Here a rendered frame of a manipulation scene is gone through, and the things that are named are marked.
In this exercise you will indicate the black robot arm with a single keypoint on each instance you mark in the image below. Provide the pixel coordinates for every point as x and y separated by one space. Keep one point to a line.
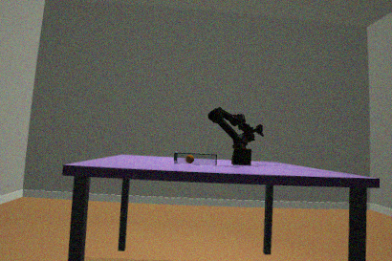
217 115

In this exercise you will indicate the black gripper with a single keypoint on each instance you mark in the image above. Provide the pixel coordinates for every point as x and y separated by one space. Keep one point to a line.
258 130

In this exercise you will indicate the clear l-shaped low wall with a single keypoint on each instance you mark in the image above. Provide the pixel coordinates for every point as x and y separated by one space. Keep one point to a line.
195 159

